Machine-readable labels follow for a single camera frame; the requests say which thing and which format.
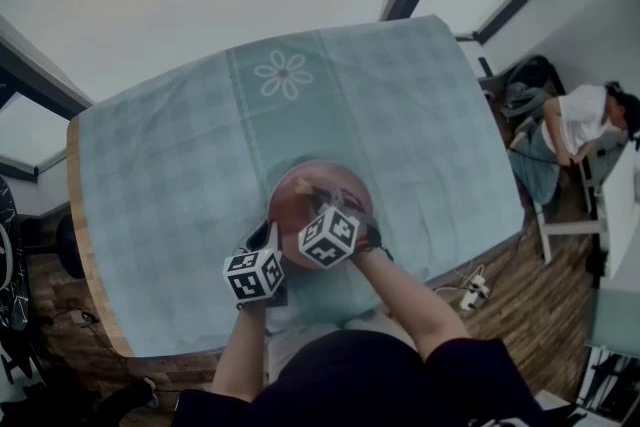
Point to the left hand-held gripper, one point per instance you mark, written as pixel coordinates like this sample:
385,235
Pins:
255,277

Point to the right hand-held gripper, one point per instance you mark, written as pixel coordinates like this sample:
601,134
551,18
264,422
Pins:
327,237

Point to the yellow sponge piece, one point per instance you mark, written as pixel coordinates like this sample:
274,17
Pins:
302,186

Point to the pink big plate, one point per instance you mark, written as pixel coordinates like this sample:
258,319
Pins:
290,210

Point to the person's right forearm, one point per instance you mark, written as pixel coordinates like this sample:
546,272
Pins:
410,305

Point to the person's left forearm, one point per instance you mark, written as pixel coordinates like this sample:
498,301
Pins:
242,350

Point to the teal checked tablecloth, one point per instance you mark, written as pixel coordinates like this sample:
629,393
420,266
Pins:
175,175

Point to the white power strip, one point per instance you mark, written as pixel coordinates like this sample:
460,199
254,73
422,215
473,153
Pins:
474,292

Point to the person's black shirt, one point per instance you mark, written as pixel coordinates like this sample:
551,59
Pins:
360,385

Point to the wooden table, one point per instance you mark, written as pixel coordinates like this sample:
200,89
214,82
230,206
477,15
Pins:
80,225

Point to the black round stand base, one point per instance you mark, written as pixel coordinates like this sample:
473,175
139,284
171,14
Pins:
70,247

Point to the dark backpack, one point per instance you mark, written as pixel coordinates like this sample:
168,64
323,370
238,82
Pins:
530,85

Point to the white desk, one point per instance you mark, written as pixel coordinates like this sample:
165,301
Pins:
620,215

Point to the pale teal cabinet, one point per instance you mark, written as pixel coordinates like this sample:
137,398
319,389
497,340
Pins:
615,317

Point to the black office chair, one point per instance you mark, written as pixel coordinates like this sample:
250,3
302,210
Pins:
610,380

